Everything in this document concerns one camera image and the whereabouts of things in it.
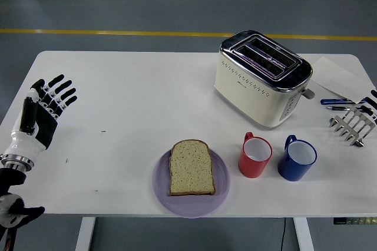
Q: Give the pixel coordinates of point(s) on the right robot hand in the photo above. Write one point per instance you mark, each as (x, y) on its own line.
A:
(368, 109)

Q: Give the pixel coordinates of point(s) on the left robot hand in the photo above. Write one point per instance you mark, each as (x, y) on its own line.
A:
(44, 127)

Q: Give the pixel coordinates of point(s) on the brown bread slice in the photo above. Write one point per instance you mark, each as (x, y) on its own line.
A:
(191, 168)

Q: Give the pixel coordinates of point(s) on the purple plastic plate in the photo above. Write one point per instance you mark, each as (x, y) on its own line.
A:
(191, 206)

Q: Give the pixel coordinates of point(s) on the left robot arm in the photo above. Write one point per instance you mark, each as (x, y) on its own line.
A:
(9, 180)

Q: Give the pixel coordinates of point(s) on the black pen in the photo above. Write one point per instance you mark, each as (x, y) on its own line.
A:
(338, 108)

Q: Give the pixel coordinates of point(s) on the silver metal toast rack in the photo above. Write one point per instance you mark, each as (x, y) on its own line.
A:
(336, 122)

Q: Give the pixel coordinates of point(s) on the blue pen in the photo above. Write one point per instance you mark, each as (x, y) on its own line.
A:
(332, 101)

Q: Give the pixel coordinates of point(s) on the white paper sheet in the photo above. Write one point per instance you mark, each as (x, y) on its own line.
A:
(335, 77)

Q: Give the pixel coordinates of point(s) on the blue enamel mug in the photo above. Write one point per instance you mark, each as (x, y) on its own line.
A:
(290, 171)

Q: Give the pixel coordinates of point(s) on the table height control panel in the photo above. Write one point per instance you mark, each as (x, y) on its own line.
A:
(353, 221)

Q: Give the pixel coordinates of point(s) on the cream and chrome toaster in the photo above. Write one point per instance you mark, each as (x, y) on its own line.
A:
(247, 92)

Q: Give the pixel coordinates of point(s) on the red enamel mug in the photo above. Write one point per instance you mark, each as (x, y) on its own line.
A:
(250, 168)

